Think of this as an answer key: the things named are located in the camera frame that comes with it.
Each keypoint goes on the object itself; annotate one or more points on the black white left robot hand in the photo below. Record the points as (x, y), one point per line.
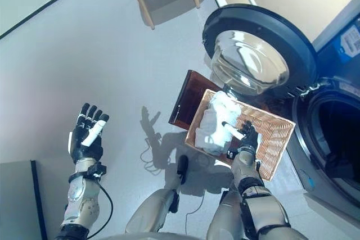
(84, 144)

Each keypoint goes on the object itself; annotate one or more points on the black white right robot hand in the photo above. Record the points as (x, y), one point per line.
(250, 138)

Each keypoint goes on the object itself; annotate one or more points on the white garment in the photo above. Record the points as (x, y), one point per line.
(216, 127)

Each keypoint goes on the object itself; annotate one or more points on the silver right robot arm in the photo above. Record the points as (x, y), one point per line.
(244, 167)

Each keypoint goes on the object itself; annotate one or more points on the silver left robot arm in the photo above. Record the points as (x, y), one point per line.
(81, 200)

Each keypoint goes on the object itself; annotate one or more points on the dark grey washing machine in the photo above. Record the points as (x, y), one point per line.
(326, 63)

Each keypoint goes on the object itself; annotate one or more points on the round glass washing machine door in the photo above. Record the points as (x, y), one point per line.
(253, 12)

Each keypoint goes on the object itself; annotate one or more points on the rectangular wicker laundry basket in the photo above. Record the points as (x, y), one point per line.
(272, 138)

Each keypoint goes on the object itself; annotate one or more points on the round blue white sticker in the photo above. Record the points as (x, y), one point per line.
(307, 181)

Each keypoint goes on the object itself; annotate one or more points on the dark brown wooden box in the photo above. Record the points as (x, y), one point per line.
(188, 102)

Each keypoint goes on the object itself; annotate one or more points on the silver right robot leg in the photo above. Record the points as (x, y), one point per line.
(222, 217)

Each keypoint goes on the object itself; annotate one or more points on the silver robot leg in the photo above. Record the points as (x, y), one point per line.
(222, 217)
(152, 212)

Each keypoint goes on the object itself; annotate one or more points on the silver left robot leg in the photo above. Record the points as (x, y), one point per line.
(152, 212)

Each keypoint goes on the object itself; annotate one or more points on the grey robot torso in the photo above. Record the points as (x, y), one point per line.
(157, 237)

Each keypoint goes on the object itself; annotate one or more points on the blue label sticker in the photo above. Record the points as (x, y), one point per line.
(348, 43)

